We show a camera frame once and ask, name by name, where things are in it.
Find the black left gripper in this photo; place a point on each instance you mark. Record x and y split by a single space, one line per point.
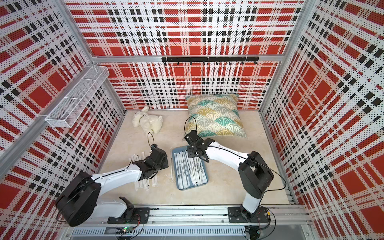
165 164

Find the green circuit board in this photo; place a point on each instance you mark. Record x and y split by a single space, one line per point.
124 230

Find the white wire mesh basket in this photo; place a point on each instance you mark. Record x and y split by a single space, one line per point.
69 109

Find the white plush toy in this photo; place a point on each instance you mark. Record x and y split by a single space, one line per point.
149 123

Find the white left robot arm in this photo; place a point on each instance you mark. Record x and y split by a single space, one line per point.
80 201

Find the blue plastic storage tray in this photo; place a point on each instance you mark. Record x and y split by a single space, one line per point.
194 170

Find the geometric fan pattern pillow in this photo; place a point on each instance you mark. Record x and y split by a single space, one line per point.
214 115

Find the black wall hook rail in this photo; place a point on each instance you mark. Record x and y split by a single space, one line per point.
208 59

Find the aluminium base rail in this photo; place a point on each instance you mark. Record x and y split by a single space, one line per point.
272 222

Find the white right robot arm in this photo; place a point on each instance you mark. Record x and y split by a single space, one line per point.
254 173

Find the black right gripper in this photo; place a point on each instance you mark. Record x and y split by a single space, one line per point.
190 152

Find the white paper straw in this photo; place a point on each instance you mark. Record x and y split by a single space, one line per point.
180 173
133 159

